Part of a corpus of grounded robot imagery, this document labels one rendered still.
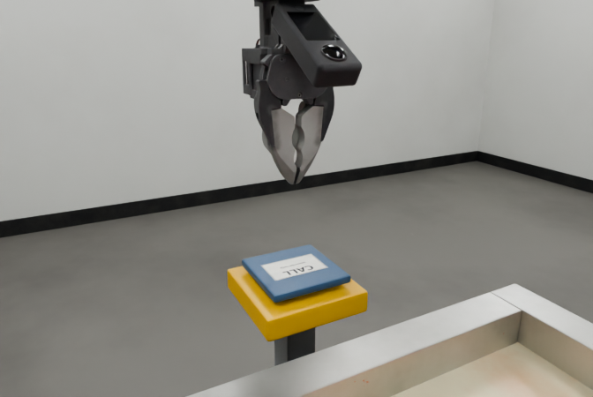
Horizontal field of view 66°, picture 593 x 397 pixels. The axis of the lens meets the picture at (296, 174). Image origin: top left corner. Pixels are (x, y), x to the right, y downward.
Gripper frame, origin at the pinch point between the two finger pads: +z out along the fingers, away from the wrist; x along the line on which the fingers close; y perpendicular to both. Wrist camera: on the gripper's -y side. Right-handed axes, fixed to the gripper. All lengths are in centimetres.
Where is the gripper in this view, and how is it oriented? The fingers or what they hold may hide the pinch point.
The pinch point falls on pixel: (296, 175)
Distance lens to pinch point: 52.1
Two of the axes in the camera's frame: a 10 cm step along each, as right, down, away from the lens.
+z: 0.0, 9.6, 2.8
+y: -4.3, -2.5, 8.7
